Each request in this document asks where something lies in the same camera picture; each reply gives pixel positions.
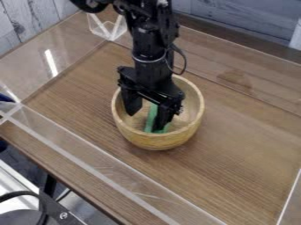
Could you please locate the black metal bracket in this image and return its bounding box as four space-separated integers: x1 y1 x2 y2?
40 192 87 225

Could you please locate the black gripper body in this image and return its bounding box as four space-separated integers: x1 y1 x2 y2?
118 56 185 105

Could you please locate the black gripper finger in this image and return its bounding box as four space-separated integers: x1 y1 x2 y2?
151 98 182 131
122 88 142 116

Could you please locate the clear acrylic corner bracket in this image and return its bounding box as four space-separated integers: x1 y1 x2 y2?
87 13 127 41

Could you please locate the black cable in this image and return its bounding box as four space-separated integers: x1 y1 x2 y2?
0 190 54 225

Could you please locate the brown wooden bowl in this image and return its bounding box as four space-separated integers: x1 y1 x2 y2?
111 76 205 150

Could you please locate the clear acrylic tray wall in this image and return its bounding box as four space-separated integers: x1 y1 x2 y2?
0 86 228 225

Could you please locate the black table leg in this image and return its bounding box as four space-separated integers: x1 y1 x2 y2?
44 175 58 198

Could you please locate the green rectangular block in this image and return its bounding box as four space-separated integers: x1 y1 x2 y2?
143 103 170 134

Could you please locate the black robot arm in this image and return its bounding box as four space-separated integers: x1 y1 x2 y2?
70 0 185 131

